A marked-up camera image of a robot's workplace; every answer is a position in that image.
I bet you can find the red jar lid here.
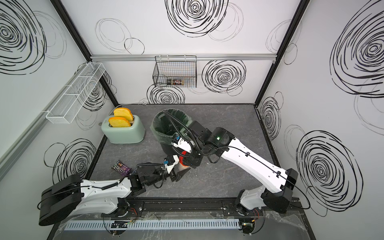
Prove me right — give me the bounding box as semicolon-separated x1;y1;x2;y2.
180;151;192;158

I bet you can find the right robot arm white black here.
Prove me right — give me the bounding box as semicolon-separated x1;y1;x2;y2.
172;121;298;215

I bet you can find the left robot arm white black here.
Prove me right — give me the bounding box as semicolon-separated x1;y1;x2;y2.
37;161;191;226

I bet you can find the purple candy bar wrapper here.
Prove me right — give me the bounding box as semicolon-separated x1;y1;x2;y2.
112;160;132;177

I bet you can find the black trash bin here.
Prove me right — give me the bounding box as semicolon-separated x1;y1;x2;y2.
151;108;193;157

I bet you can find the mint green toaster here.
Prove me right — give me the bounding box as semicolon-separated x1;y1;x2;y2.
101;115;146;144

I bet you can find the small jar in basket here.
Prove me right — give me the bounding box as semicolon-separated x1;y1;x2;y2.
166;79;184;86

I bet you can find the front toast slice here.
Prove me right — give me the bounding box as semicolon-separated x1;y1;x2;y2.
108;117;132;128

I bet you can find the toast slice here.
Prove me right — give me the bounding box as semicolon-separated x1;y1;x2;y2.
114;108;134;122
108;117;132;128

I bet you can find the rear toast slice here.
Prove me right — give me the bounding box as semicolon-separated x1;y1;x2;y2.
114;108;134;122

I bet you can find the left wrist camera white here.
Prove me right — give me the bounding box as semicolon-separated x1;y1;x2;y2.
163;155;179;174

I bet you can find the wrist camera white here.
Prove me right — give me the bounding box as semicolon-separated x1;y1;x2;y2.
172;135;193;154
163;155;179;174

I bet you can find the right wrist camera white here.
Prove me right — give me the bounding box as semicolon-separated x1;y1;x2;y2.
172;135;193;154

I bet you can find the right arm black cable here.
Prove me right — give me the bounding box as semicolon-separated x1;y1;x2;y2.
161;109;223;164

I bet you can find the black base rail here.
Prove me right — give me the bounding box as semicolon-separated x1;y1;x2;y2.
101;196;304;218

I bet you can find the grey slotted cable duct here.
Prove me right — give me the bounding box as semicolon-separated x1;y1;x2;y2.
64;219;241;231

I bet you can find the black wire wall basket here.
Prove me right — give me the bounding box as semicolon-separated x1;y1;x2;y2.
152;60;198;89

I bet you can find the aluminium wall rail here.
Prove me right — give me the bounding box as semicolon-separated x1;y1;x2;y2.
91;53;277;62

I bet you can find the white wire wall shelf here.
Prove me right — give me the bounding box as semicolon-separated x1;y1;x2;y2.
46;63;106;124

